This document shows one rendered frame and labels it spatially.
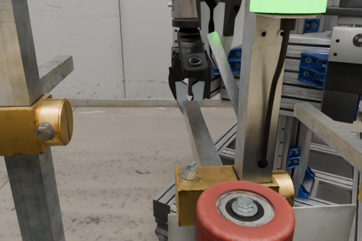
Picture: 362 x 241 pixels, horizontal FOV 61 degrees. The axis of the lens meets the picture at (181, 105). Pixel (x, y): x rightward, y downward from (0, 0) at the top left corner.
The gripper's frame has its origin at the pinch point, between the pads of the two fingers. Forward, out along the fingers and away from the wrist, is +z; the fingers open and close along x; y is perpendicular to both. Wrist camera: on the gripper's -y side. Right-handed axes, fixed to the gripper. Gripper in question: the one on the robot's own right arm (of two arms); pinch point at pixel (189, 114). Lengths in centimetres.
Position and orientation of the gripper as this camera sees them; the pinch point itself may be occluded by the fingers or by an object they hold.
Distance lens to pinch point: 67.3
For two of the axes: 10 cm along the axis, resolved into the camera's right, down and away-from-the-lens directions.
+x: -10.0, 0.3, -0.8
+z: 0.0, 9.4, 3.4
